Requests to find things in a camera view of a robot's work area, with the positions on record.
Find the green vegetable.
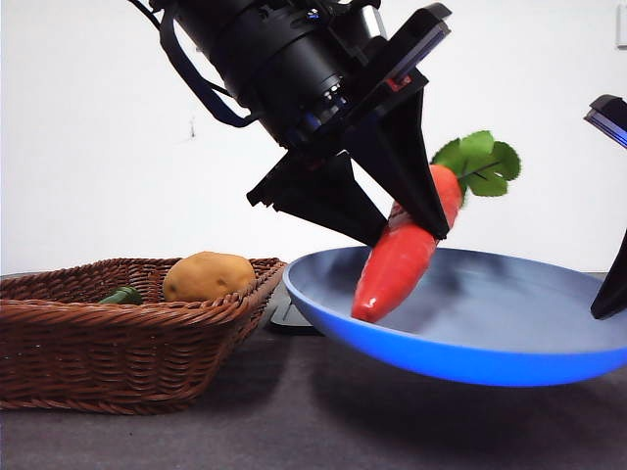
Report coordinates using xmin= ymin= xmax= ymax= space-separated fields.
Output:
xmin=97 ymin=286 xmax=143 ymax=306

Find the blue round plate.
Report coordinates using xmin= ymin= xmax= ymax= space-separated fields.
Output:
xmin=282 ymin=247 xmax=627 ymax=388

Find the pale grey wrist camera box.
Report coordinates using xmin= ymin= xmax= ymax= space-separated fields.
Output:
xmin=360 ymin=4 xmax=388 ymax=41

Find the orange carrot with green leaves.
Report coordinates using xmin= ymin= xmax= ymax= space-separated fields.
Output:
xmin=351 ymin=130 xmax=521 ymax=323

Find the yellow-brown potato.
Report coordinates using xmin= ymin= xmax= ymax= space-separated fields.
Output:
xmin=162 ymin=251 xmax=257 ymax=303

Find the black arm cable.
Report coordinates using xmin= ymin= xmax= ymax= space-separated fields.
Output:
xmin=129 ymin=0 xmax=259 ymax=128

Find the brown wicker basket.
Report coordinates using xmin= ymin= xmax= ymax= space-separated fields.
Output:
xmin=0 ymin=258 xmax=288 ymax=416

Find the black flat tray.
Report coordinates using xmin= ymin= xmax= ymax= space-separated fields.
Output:
xmin=266 ymin=288 xmax=322 ymax=337

